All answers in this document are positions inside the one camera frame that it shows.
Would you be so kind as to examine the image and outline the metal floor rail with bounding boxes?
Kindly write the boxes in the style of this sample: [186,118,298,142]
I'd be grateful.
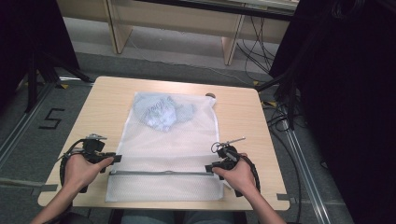
[0,81,54,170]
[281,119,333,224]

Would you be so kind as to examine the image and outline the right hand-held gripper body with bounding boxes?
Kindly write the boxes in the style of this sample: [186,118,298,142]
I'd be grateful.
[214,137,247,198]

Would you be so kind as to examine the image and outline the person's left hand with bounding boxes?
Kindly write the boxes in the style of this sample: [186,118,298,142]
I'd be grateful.
[64,153,115,195]

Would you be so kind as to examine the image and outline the white mesh laundry bag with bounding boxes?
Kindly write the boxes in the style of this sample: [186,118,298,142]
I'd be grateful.
[105,91,225,203]

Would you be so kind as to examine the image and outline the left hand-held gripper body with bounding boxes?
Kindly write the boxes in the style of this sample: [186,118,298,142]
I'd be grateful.
[78,133,108,194]

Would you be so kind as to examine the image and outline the grey tape strip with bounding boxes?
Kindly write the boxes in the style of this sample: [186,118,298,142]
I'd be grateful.
[31,183,59,197]
[276,192,297,205]

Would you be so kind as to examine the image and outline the black floor cables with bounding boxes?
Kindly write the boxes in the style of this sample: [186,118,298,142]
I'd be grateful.
[261,99,304,224]

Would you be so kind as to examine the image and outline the black tripod stand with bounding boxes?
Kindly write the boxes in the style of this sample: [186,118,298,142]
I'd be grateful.
[255,46,304,131]
[24,50,94,114]

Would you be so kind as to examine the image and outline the black spiral gripper cable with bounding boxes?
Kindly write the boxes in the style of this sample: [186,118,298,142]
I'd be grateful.
[59,138,87,188]
[238,153,262,192]

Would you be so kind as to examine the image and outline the person's legs in jeans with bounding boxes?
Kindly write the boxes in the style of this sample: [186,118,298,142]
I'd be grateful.
[120,209,235,224]

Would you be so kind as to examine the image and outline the black curtain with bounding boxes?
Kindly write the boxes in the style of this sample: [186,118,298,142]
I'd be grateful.
[0,0,80,110]
[269,0,396,224]

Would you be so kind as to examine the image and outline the light wooden desk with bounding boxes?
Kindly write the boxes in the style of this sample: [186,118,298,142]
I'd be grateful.
[57,0,300,66]

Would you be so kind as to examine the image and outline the black hanging cables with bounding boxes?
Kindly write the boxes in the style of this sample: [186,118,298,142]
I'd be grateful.
[236,15,278,82]

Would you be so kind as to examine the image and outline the light blue garment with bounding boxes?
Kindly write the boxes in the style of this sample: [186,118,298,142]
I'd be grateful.
[133,92,198,133]

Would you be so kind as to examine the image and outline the person's right hand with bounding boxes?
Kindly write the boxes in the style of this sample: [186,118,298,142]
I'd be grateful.
[212,152,258,197]

